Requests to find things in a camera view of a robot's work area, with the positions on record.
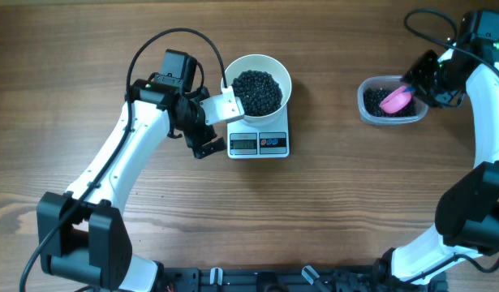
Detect black beans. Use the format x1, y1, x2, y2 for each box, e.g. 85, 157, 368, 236
231, 71, 416, 118

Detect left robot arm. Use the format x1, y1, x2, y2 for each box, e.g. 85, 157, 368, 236
35, 50, 244, 291

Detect clear plastic container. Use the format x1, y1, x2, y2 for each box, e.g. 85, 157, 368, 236
357, 75, 428, 126

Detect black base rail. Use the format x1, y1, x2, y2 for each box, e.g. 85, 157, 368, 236
154, 265, 449, 292

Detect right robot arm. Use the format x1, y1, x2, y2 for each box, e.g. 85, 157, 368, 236
373, 8, 499, 289

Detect pink scoop with blue handle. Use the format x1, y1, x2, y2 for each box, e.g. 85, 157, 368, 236
379, 85, 415, 114

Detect white digital kitchen scale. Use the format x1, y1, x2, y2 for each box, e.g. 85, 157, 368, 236
227, 106, 290, 159

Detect white plastic bowl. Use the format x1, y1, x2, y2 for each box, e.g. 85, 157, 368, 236
225, 54, 292, 122

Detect left black cable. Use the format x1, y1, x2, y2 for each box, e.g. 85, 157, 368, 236
18, 27, 228, 292

